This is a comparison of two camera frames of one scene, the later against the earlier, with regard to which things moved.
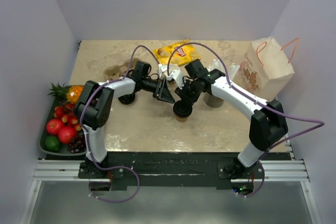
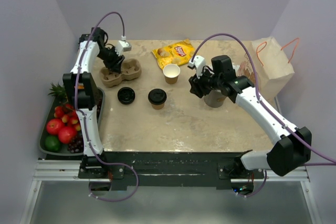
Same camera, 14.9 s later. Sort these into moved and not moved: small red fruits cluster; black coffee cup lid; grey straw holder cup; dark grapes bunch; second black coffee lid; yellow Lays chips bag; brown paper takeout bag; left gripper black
Moved: left gripper black; black coffee cup lid
Not moved: yellow Lays chips bag; second black coffee lid; brown paper takeout bag; dark grapes bunch; grey straw holder cup; small red fruits cluster
